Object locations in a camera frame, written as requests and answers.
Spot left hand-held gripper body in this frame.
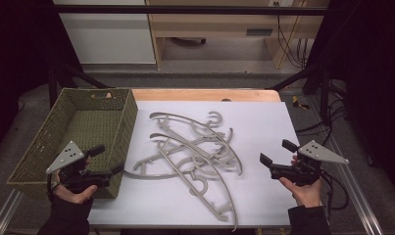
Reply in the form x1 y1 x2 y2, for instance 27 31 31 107
45 140 114 194

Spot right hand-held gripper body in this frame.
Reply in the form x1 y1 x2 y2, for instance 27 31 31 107
269 140 350 188

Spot green woven basket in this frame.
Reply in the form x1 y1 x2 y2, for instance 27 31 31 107
6 87 139 200

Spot grey plastic clothes hanger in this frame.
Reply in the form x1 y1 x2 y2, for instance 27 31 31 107
123 127 234 197
149 111 244 176
149 131 239 232

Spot person's left hand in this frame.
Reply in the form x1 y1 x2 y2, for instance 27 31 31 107
52 176 99 205

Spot person's right hand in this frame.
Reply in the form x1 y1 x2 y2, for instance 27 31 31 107
278 177 323 209

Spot white table sheet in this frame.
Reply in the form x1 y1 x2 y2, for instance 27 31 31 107
86 100 301 228

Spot yellow and black tool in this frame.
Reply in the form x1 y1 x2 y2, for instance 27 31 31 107
291 95 311 111

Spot black metal stand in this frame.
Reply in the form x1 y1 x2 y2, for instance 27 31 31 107
47 60 112 109
269 63 332 126

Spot black curtain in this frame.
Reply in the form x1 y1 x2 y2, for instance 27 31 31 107
0 0 85 161
302 0 395 192

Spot white cabinet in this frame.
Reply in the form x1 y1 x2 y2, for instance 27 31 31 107
52 0 157 65

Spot wooden desk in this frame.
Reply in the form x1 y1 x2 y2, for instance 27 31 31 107
145 0 330 71

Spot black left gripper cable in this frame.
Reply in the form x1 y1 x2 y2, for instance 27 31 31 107
46 172 61 202

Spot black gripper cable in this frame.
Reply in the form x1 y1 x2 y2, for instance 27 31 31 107
321 169 350 223
46 172 61 202

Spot black floor cables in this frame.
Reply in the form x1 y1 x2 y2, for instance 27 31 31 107
296 79 349 146

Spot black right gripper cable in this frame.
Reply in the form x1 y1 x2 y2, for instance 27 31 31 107
321 169 350 223

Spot aluminium rail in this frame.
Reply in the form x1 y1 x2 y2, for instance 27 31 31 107
0 189 24 235
307 97 386 235

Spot black hanging cables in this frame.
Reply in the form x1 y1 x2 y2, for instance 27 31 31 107
274 1 312 70

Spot black horizontal frame bar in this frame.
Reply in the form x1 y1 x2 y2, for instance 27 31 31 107
52 4 328 16

